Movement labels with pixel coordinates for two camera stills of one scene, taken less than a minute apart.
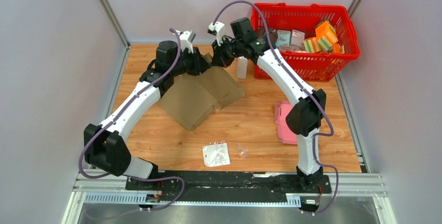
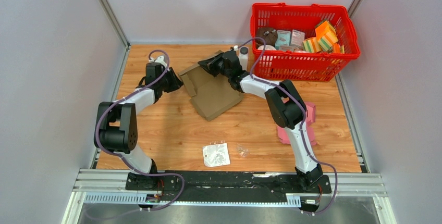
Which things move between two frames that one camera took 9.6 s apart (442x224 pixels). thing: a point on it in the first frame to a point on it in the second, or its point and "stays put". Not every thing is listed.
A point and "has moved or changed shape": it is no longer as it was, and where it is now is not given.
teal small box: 283,38 stays put
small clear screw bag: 243,152 stays put
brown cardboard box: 191,99 has moved or changed shape
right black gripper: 219,59 to 210,64
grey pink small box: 297,38 stays put
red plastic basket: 319,41 stays put
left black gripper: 199,65 to 176,83
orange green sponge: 326,35 stays put
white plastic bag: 216,154 stays put
